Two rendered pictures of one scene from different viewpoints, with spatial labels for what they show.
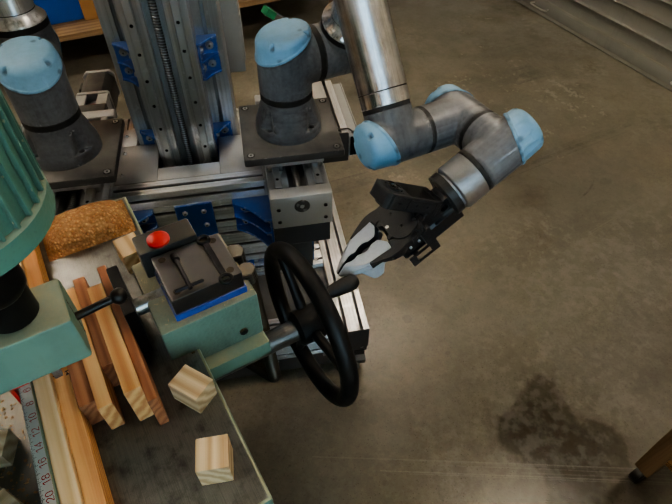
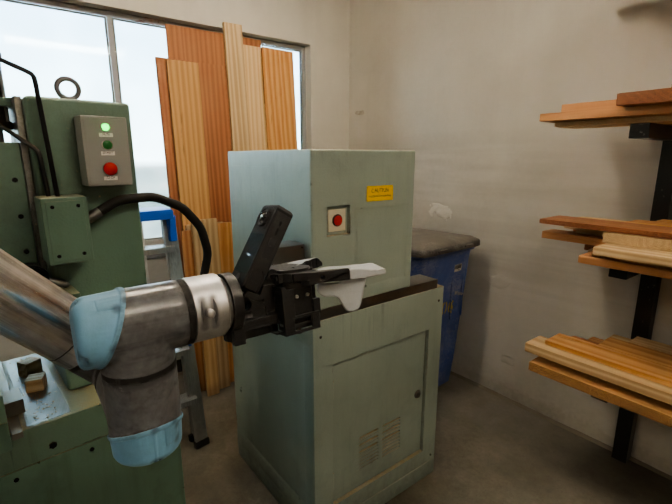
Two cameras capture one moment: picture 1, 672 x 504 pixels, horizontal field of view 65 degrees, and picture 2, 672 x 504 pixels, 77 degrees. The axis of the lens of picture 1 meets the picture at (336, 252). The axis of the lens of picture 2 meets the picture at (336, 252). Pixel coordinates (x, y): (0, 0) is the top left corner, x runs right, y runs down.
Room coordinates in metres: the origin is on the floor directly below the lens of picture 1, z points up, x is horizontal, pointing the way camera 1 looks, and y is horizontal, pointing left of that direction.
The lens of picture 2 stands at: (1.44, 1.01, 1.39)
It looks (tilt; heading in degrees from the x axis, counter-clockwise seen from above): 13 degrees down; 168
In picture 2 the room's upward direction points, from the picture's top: straight up
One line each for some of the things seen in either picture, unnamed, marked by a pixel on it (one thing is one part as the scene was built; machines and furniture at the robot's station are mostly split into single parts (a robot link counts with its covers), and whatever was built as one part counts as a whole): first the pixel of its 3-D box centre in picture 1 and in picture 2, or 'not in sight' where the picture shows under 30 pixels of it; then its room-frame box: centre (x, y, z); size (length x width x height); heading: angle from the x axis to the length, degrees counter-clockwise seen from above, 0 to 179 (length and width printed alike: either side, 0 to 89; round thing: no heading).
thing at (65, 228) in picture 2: not in sight; (64, 228); (0.35, 0.60, 1.23); 0.09 x 0.08 x 0.15; 121
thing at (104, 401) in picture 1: (91, 354); not in sight; (0.38, 0.32, 0.93); 0.20 x 0.02 x 0.06; 31
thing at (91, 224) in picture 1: (84, 221); not in sight; (0.64, 0.42, 0.92); 0.14 x 0.09 x 0.04; 121
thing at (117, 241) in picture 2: not in sight; (88, 242); (0.18, 0.59, 1.16); 0.22 x 0.22 x 0.72; 31
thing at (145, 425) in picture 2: not in sight; (140, 399); (0.96, 0.89, 1.12); 0.11 x 0.08 x 0.11; 25
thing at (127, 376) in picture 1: (119, 349); not in sight; (0.38, 0.28, 0.94); 0.18 x 0.02 x 0.07; 31
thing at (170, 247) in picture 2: not in sight; (165, 333); (-0.55, 0.62, 0.58); 0.27 x 0.25 x 1.16; 28
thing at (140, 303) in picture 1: (151, 301); not in sight; (0.45, 0.25, 0.95); 0.09 x 0.07 x 0.09; 31
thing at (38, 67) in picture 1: (35, 79); not in sight; (0.97, 0.60, 0.98); 0.13 x 0.12 x 0.14; 25
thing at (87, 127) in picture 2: not in sight; (104, 151); (0.29, 0.69, 1.40); 0.10 x 0.06 x 0.16; 121
